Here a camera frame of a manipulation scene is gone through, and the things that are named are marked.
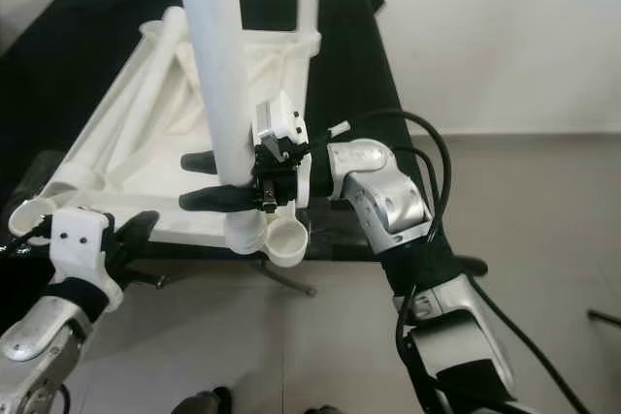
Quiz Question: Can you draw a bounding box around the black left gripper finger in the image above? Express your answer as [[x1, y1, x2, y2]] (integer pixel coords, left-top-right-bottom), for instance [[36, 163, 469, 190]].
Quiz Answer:
[[112, 210, 162, 270]]

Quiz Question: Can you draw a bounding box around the cream plastic children table top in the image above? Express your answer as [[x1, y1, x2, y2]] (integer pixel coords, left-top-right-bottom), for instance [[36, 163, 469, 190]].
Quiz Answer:
[[8, 7, 323, 268]]

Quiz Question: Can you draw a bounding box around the clear plastic bag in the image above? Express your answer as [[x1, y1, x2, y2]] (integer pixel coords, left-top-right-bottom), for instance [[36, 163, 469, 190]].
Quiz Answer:
[[0, 152, 79, 260]]

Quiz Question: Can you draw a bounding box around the black table cloth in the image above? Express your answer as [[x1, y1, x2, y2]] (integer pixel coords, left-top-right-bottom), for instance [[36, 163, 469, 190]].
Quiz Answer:
[[0, 0, 447, 337]]

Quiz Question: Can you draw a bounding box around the black stand foot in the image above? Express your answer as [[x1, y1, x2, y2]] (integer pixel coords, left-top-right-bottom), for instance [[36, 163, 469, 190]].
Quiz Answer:
[[451, 256, 492, 275], [587, 308, 621, 328]]

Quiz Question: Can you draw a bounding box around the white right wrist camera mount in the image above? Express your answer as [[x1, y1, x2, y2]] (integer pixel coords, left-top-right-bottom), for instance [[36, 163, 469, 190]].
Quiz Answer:
[[252, 89, 313, 208]]

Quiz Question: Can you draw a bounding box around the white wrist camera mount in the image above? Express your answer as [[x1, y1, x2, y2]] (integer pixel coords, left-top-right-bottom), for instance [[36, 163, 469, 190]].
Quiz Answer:
[[252, 89, 313, 208], [49, 208, 122, 314]]

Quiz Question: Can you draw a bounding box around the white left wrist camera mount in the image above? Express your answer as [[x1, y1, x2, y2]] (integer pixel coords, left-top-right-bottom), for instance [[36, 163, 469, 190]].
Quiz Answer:
[[49, 208, 122, 314]]

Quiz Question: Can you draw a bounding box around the grey metal table frame leg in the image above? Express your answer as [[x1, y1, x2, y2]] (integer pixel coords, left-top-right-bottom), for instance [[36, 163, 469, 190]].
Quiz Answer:
[[257, 259, 319, 297]]

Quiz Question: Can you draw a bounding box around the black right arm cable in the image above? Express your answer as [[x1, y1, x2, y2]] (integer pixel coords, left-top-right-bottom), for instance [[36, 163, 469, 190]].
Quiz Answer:
[[325, 109, 454, 337]]

